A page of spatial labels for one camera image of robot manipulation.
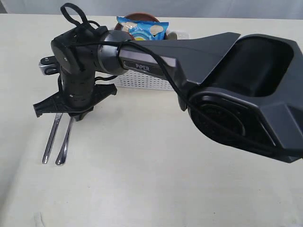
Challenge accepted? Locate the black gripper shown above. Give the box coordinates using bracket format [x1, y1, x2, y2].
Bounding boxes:
[33, 80, 117, 121]

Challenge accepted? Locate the silver table knife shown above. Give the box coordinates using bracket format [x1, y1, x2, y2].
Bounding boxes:
[42, 113, 62, 164]

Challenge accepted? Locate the silver fork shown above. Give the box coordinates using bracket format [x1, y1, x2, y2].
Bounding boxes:
[55, 117, 74, 166]

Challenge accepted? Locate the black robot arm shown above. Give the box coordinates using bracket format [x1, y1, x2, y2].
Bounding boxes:
[34, 25, 303, 163]

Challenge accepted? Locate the white plastic woven basket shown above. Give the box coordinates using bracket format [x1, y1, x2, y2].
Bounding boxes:
[111, 26, 191, 92]

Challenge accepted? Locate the blue chips bag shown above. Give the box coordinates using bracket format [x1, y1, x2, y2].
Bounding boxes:
[116, 17, 169, 41]

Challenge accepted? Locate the brown wooden plate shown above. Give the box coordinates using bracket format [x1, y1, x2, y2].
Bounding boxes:
[114, 12, 167, 40]

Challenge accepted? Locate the grey ceramic bowl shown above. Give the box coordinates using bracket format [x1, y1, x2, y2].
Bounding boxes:
[167, 32, 178, 40]

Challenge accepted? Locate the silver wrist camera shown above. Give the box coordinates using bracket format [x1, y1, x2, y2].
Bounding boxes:
[39, 56, 59, 76]

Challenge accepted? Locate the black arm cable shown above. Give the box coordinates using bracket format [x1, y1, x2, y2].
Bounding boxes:
[60, 2, 303, 159]

